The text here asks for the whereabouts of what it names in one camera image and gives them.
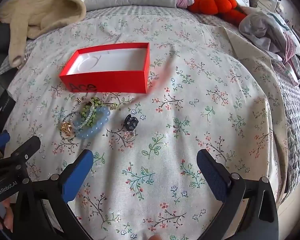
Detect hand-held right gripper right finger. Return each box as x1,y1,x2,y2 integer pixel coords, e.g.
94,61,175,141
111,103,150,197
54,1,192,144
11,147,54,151
196,149,280,240

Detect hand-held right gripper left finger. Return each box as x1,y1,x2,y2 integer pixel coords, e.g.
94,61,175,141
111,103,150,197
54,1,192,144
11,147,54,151
14,149,94,240

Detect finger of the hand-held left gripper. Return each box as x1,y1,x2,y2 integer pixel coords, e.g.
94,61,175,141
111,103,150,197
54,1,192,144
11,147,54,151
0,129,11,153
0,135,42,178

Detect clear bead necklace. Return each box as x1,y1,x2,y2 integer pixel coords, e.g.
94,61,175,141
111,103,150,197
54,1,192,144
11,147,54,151
60,100,103,140

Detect blue bead bracelet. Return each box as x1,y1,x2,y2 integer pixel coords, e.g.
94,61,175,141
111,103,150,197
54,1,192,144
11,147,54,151
72,106,110,140

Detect green bead bracelet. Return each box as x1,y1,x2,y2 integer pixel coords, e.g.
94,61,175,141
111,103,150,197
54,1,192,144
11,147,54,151
80,97,118,128

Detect black claw hair clip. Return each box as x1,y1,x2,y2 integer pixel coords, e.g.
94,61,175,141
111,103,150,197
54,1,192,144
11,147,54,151
122,114,140,132

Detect red cardboard box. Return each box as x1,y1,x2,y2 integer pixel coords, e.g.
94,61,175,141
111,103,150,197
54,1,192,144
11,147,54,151
59,42,150,94

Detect person's left hand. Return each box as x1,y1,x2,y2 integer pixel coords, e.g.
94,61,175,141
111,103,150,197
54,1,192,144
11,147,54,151
0,197,17,230

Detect floral bed sheet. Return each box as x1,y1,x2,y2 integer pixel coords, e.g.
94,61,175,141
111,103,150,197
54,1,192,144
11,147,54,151
5,17,290,240

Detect dark chair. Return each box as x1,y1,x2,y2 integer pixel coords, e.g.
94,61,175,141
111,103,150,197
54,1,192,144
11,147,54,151
0,21,13,90

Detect beige fleece blanket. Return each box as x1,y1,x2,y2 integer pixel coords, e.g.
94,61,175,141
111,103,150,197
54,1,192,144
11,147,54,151
0,0,87,68

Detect crumpled grey clothes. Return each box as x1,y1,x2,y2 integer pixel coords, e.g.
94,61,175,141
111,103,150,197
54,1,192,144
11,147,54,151
239,11,300,58

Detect orange pumpkin plush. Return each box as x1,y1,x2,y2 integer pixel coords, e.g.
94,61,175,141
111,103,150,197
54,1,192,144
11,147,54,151
189,0,248,25

